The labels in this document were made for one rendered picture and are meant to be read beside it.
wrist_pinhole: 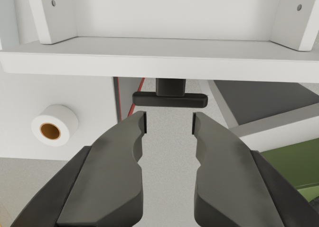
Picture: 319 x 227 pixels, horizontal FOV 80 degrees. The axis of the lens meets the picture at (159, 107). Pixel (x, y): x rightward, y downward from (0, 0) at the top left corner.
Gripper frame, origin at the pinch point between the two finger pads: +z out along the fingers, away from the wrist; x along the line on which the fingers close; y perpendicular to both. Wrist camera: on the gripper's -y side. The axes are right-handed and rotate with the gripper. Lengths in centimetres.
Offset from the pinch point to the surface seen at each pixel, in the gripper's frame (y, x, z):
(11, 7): -6.5, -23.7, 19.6
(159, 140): 77, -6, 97
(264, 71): -2.0, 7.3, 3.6
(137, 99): 1.4, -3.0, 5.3
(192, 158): 92, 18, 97
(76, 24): -4.6, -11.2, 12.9
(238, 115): 19.4, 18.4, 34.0
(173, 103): 1.8, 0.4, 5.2
